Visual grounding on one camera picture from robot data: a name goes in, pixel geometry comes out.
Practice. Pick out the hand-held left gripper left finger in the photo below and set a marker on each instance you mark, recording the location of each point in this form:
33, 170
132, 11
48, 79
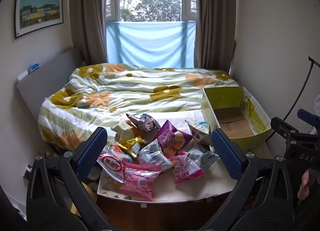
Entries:
92, 151

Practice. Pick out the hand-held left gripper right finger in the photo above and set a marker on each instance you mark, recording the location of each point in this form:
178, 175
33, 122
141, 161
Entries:
227, 156

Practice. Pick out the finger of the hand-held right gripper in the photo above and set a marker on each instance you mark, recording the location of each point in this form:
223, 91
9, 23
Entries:
306, 117
283, 126

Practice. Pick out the grey white snack packet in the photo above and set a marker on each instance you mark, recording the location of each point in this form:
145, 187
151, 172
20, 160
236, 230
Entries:
206, 158
153, 157

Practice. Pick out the orange white snack packet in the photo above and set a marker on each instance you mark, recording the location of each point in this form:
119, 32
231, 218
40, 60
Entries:
117, 149

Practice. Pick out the red white label snack packet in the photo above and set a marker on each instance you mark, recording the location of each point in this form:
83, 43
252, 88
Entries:
112, 167

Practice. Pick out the white blue snack packet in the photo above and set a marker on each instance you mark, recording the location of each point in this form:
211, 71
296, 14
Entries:
198, 131

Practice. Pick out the gold foil snack packet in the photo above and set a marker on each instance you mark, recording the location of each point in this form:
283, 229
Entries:
130, 146

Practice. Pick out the cream snack packet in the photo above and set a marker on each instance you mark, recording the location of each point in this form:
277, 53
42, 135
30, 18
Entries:
124, 131

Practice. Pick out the green cardboard box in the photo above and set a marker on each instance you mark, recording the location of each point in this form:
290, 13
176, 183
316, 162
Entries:
235, 118

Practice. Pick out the pink clear snack packet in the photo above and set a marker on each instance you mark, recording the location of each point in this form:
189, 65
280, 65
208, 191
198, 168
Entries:
186, 168

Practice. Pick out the pink striped snack packet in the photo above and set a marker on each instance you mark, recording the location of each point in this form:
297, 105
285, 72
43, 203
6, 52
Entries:
136, 182

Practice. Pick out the purple chip packet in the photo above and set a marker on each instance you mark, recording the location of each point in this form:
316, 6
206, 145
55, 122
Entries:
170, 138

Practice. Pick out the person's right hand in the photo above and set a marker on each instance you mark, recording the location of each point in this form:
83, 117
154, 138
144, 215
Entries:
304, 186

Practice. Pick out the floral blanket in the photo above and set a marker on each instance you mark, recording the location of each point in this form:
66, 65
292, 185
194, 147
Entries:
130, 88

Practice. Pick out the grey headboard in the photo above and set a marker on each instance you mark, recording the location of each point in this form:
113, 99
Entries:
47, 78

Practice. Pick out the blue white small box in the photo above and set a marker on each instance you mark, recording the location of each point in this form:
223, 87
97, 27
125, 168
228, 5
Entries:
33, 67

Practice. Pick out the light blue cloth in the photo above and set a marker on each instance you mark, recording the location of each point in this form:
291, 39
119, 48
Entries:
150, 43

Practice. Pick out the brown curtain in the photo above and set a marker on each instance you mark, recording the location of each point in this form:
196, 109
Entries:
86, 16
216, 18

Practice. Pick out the framed house picture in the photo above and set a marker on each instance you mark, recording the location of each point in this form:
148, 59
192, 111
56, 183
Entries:
38, 12

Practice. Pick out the wooden bed frame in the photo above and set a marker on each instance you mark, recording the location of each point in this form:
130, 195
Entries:
150, 213

